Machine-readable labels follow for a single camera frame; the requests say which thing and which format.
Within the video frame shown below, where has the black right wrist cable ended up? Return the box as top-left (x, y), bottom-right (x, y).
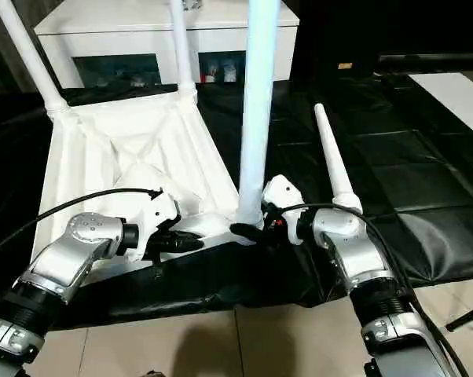
top-left (270, 202), bottom-right (470, 377)

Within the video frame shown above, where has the black mat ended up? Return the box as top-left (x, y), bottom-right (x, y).
top-left (0, 72), bottom-right (473, 331)

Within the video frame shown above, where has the white long board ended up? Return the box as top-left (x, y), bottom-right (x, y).
top-left (408, 71), bottom-right (473, 145)

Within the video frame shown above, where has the grey curtain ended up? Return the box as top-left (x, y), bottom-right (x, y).
top-left (0, 0), bottom-right (46, 96)

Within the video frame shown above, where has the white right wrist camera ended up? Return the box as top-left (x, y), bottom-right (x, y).
top-left (261, 174), bottom-right (305, 247)

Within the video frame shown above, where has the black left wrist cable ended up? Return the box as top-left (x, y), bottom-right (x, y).
top-left (0, 188), bottom-right (163, 261)

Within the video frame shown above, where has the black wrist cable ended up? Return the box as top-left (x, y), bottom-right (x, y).
top-left (270, 202), bottom-right (470, 377)
top-left (0, 188), bottom-right (163, 261)

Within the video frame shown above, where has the white low cabinet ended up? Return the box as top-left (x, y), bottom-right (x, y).
top-left (33, 0), bottom-right (301, 90)

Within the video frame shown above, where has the white plastic table top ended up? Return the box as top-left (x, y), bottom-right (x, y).
top-left (31, 93), bottom-right (264, 273)

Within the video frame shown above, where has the white plastic table leg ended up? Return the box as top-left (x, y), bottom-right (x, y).
top-left (233, 0), bottom-right (282, 233)
top-left (313, 102), bottom-right (365, 216)
top-left (167, 0), bottom-right (199, 104)
top-left (0, 0), bottom-right (72, 119)

